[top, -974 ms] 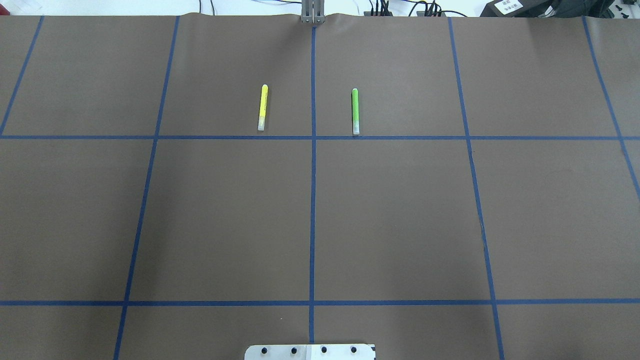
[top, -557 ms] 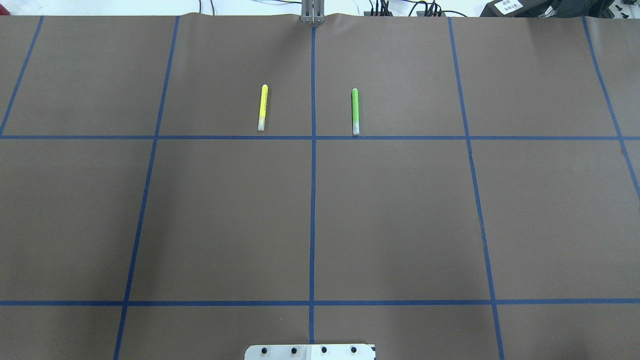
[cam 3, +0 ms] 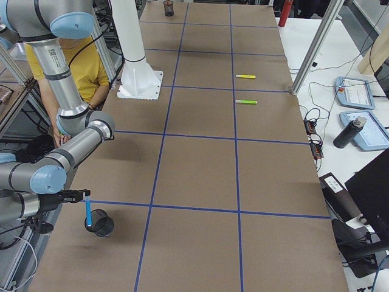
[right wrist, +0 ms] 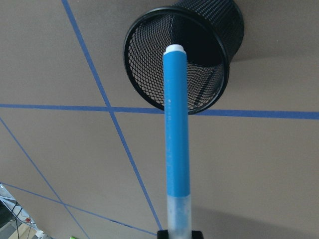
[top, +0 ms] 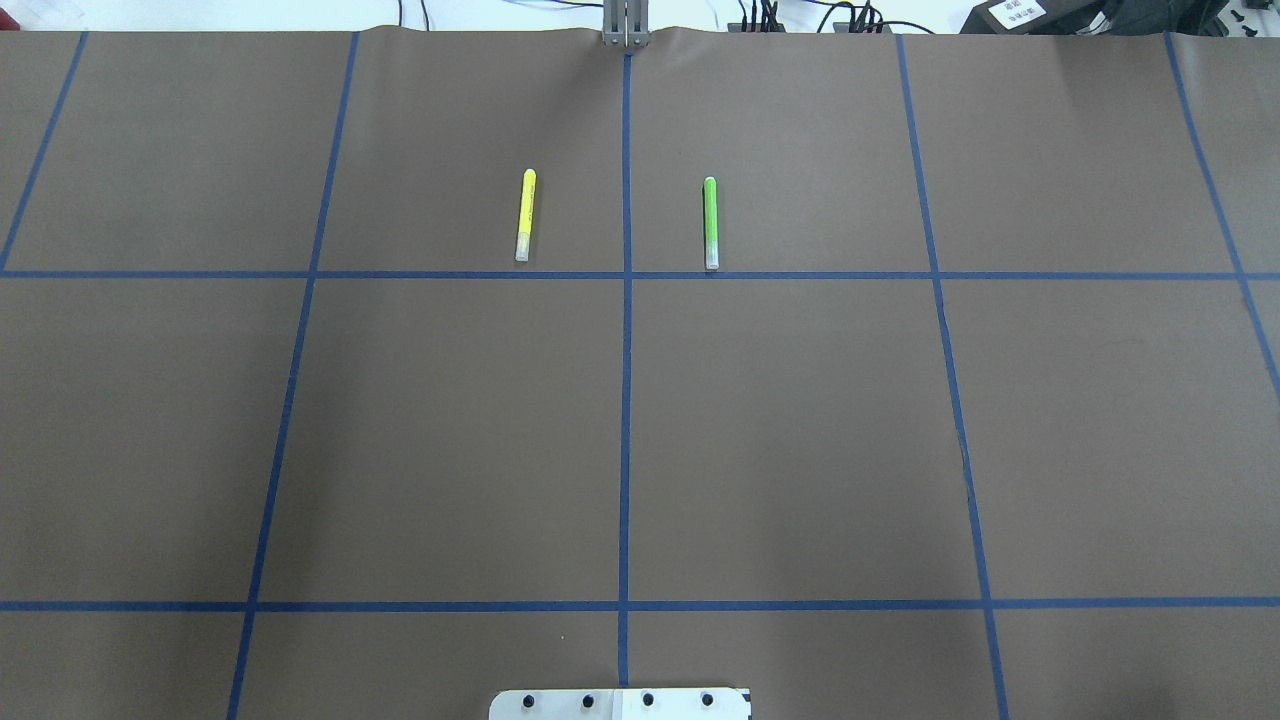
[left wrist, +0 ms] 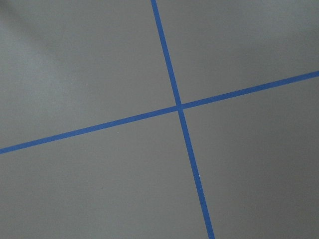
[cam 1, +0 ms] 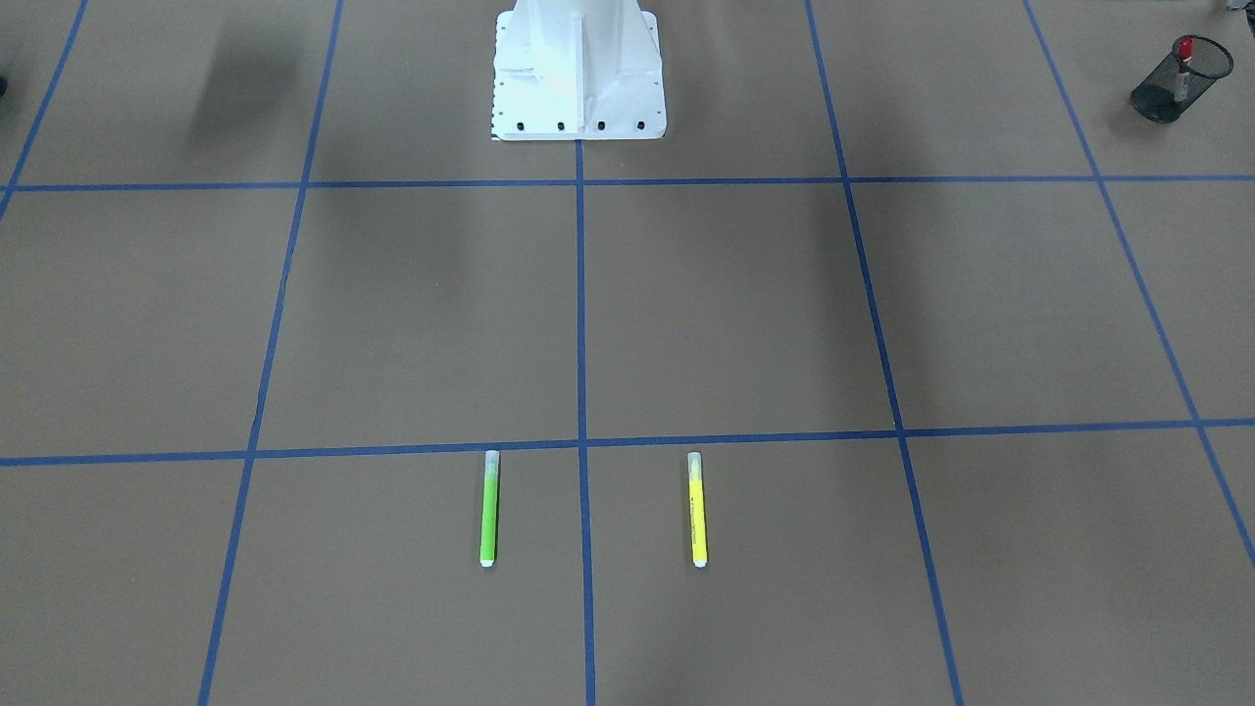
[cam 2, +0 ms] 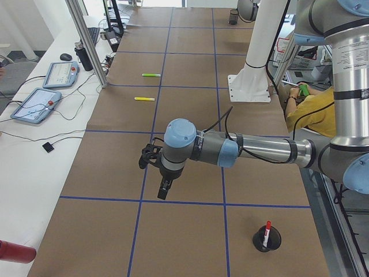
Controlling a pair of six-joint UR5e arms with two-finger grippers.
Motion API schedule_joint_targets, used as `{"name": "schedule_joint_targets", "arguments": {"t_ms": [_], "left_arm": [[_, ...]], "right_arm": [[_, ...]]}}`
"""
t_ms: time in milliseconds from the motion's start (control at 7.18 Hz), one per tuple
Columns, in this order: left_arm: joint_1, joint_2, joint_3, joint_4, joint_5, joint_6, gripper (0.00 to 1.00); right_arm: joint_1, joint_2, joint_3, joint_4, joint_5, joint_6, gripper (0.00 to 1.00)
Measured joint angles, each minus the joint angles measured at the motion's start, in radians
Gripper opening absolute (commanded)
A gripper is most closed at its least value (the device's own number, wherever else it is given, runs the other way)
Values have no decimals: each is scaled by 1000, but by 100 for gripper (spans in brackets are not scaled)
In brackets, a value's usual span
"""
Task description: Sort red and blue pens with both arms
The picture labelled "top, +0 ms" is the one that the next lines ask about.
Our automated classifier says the green marker pen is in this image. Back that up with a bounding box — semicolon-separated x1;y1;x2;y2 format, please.
701;176;721;272

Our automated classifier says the aluminium frame post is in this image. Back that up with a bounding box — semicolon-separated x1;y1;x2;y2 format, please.
600;0;652;50

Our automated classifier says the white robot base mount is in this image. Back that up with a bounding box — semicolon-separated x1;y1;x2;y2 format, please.
488;687;753;719

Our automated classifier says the black power adapter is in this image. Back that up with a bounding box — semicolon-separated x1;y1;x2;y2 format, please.
959;1;1108;35

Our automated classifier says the yellow marker pen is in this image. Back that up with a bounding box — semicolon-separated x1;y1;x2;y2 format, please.
515;168;538;263

